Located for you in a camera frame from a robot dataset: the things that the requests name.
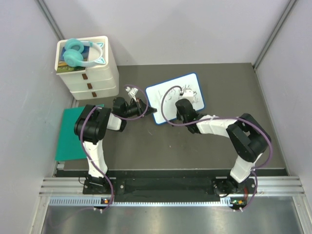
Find aluminium rail frame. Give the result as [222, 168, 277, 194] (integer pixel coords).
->
[39, 176, 305, 196]

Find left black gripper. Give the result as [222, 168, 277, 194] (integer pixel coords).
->
[123, 98, 157, 118]

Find colourful picture book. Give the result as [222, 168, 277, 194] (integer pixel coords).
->
[56, 46, 89, 73]

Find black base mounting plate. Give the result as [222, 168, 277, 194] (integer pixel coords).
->
[82, 170, 259, 202]

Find slotted grey cable duct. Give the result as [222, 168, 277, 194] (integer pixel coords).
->
[49, 196, 243, 207]

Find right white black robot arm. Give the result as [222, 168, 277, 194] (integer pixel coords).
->
[175, 98, 271, 195]

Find white three-drawer storage unit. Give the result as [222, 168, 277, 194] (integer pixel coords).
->
[55, 36, 119, 100]

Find purple cable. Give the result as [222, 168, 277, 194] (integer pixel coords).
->
[79, 84, 149, 212]
[160, 85, 273, 212]

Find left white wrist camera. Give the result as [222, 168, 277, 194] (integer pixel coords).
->
[125, 86, 138, 99]

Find green cutting mat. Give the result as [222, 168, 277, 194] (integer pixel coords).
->
[55, 104, 105, 161]

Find teal cat-ear headphones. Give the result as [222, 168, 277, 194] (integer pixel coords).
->
[63, 39, 106, 68]

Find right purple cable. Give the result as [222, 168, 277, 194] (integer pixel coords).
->
[160, 85, 273, 212]

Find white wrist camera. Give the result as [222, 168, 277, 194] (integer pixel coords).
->
[180, 89, 196, 102]
[125, 86, 138, 99]

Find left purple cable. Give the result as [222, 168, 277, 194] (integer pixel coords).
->
[79, 84, 149, 212]

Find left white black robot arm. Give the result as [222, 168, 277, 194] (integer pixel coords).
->
[74, 97, 157, 195]

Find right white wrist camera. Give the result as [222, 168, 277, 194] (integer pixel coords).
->
[180, 89, 196, 102]

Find blue framed whiteboard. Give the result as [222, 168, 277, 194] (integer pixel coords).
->
[146, 73, 205, 125]

